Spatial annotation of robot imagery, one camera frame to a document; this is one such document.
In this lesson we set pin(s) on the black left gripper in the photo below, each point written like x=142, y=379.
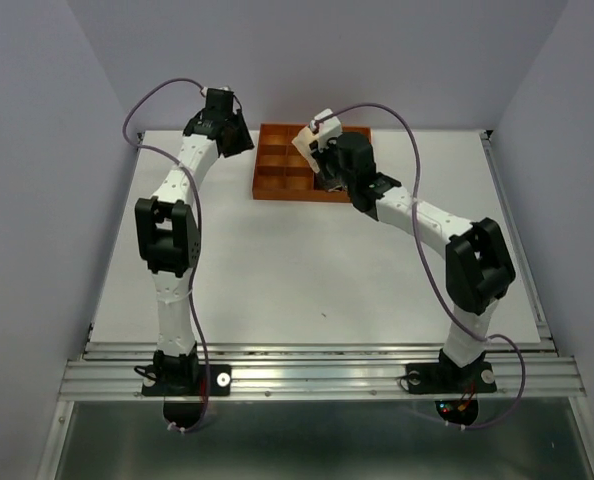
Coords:
x=244, y=143

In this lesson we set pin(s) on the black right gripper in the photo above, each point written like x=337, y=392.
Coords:
x=319, y=156

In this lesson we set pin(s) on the orange compartment tray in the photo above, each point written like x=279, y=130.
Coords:
x=282, y=174

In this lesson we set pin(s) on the dark grey underwear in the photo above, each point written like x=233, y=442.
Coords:
x=329, y=183

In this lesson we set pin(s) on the peach underwear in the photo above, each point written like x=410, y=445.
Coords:
x=307, y=137

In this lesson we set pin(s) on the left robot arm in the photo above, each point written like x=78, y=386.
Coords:
x=168, y=228

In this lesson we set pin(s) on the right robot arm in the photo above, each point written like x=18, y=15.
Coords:
x=478, y=266

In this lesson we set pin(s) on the aluminium front rail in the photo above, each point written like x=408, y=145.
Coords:
x=105, y=372

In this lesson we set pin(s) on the aluminium rail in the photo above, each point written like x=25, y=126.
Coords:
x=105, y=372
x=514, y=225

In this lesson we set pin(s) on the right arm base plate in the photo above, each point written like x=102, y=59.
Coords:
x=435, y=379

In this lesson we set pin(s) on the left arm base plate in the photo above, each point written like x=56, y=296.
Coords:
x=218, y=385

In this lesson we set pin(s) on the aluminium right side rail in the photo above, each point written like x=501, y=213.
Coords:
x=514, y=225

